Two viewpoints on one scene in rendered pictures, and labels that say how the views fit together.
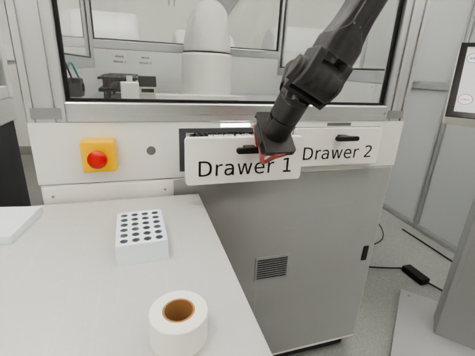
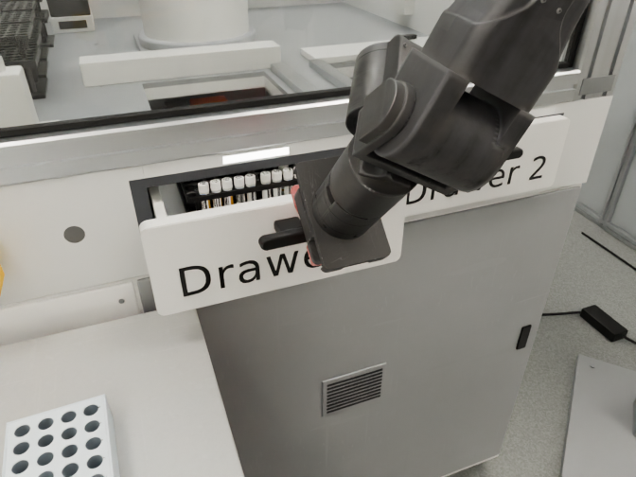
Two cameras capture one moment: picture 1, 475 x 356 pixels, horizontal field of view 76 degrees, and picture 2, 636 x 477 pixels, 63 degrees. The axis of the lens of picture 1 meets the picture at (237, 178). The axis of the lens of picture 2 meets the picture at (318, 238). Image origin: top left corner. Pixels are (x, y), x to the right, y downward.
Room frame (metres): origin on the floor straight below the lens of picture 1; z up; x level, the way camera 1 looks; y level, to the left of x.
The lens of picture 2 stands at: (0.21, -0.03, 1.19)
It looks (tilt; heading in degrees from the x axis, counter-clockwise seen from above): 33 degrees down; 357
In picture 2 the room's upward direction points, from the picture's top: straight up
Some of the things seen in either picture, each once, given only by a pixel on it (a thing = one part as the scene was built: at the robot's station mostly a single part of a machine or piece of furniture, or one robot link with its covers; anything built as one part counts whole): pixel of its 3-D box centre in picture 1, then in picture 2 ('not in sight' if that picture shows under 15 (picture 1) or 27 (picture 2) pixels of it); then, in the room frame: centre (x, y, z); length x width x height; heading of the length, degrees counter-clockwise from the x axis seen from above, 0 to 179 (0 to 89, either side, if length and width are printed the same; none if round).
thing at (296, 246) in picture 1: (210, 221); (237, 279); (1.25, 0.11, 0.40); 1.03 x 0.95 x 0.80; 108
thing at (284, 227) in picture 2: (250, 148); (291, 230); (0.67, -0.03, 0.91); 0.07 x 0.04 x 0.01; 108
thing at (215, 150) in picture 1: (246, 159); (284, 243); (0.70, -0.02, 0.87); 0.29 x 0.02 x 0.11; 108
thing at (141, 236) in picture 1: (141, 234); (63, 477); (0.49, 0.17, 0.78); 0.12 x 0.08 x 0.04; 20
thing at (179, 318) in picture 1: (179, 323); not in sight; (0.29, 0.06, 0.78); 0.07 x 0.07 x 0.04
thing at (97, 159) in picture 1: (97, 159); not in sight; (0.63, 0.31, 0.88); 0.04 x 0.03 x 0.04; 108
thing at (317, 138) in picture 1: (337, 146); (476, 166); (0.88, -0.29, 0.87); 0.29 x 0.02 x 0.11; 108
